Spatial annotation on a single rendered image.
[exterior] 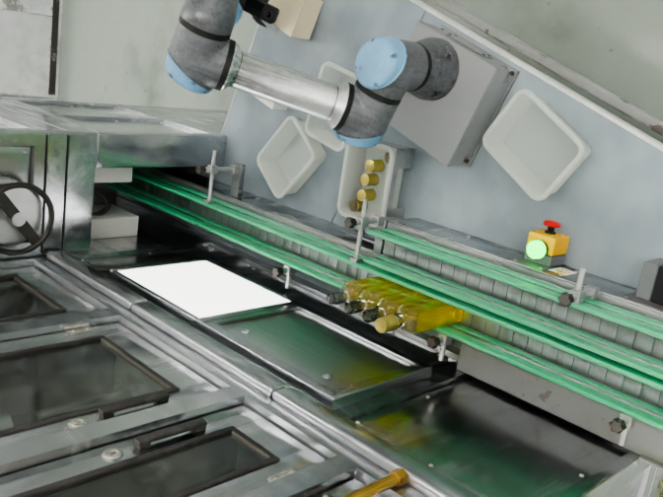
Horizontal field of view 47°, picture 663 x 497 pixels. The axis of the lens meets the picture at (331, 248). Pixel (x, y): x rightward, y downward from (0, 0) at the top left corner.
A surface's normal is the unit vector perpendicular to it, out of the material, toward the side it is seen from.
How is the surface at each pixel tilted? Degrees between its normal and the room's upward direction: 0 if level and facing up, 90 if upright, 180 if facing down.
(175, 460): 90
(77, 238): 90
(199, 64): 57
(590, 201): 0
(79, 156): 90
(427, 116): 1
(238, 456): 90
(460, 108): 1
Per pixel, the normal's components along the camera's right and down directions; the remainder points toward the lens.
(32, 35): 0.70, 0.28
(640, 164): -0.70, 0.08
